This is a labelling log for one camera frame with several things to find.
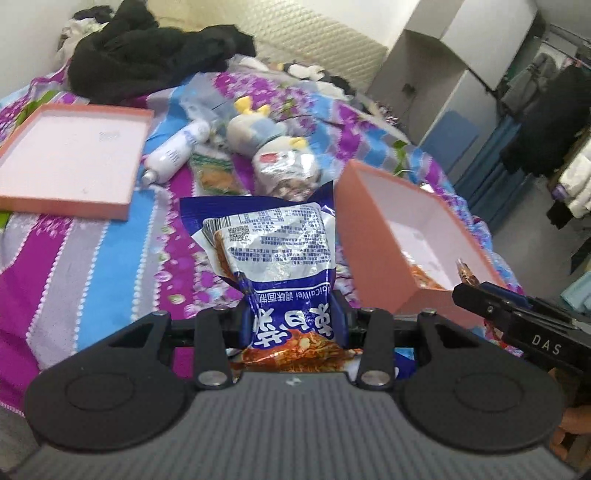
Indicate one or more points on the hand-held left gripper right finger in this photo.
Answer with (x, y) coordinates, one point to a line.
(339, 321)

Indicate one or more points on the pink cardboard box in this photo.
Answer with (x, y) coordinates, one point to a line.
(369, 240)

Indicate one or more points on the small brown snack packet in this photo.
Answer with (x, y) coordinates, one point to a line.
(466, 272)

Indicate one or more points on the pink box lid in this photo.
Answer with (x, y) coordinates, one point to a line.
(69, 157)

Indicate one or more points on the blue snack packet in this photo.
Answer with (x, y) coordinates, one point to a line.
(277, 258)

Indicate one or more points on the white hanging garment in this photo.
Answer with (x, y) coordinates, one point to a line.
(577, 184)

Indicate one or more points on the blue plush toy yellow ears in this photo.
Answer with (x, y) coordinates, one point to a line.
(256, 131)

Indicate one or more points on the translucent blue plastic bag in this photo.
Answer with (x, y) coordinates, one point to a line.
(205, 99)

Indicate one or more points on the grey striped hanging garment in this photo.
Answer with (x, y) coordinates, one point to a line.
(531, 81)

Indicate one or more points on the green snack packet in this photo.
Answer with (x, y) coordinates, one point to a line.
(217, 177)

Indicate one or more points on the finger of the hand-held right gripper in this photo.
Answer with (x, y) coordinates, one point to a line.
(485, 300)

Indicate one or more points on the clear bag of dark snacks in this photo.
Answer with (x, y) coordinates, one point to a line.
(286, 173)

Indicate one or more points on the floral purple bedsheet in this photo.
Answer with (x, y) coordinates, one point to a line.
(69, 258)

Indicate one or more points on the blue padded board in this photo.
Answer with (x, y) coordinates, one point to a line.
(450, 145)

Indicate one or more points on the grey crumpled bedding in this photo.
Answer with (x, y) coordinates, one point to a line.
(258, 62)

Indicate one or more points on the black hanging coat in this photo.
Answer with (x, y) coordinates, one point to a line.
(549, 124)

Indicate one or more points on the white spray bottle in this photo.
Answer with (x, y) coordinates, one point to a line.
(173, 152)

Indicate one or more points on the black and white plush toy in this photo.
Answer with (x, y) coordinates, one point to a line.
(307, 71)

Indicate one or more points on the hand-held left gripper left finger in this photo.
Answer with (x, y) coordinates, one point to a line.
(244, 323)

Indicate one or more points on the blue hanging garment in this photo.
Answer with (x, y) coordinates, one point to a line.
(494, 180)

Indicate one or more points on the quilted beige headboard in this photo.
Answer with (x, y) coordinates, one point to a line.
(314, 32)

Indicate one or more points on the black jacket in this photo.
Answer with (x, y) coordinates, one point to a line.
(147, 50)

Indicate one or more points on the grey wall cabinet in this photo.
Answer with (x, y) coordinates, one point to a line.
(443, 55)

